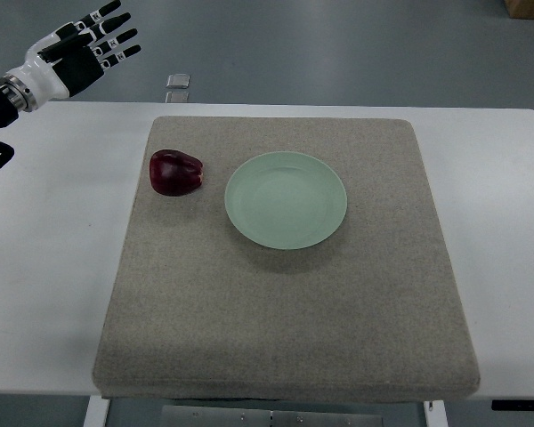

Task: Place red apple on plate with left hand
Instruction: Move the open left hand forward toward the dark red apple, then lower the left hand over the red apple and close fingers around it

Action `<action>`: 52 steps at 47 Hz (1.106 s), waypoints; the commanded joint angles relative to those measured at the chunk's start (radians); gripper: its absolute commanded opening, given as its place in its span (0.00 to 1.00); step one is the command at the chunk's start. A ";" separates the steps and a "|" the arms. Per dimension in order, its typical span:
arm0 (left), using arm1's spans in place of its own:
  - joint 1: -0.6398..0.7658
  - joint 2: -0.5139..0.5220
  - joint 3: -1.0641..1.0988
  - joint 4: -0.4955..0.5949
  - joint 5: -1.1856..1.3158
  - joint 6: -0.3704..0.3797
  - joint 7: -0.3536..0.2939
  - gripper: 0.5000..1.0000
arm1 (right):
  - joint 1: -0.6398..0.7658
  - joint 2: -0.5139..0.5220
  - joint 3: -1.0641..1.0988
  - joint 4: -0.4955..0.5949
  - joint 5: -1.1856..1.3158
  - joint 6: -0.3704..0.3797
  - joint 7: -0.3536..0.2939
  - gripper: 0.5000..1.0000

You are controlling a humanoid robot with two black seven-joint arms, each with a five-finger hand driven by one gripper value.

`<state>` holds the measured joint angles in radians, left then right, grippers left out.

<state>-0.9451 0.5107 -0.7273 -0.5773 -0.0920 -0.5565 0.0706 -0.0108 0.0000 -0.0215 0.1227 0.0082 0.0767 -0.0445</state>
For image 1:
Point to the light green plate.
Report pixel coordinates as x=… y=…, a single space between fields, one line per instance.
x=285 y=200

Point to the lower metal floor plate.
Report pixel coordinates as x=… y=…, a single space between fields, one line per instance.
x=177 y=97

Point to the dark red apple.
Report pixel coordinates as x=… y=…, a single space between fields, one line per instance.
x=174 y=173

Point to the brown cardboard box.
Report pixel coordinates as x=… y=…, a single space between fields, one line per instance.
x=520 y=9

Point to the grey metal base plate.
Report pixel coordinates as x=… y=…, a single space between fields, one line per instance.
x=223 y=416

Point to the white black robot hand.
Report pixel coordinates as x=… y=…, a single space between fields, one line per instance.
x=70 y=59

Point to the white table leg frame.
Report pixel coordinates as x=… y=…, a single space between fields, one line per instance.
x=98 y=408

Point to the black table control panel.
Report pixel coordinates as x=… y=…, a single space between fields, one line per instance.
x=509 y=405

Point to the upper metal floor plate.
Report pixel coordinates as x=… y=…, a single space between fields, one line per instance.
x=176 y=81

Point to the beige fabric mat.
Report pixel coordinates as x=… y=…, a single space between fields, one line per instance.
x=372 y=313

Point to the metal floor plate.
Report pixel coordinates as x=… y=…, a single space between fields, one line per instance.
x=176 y=81
x=177 y=97

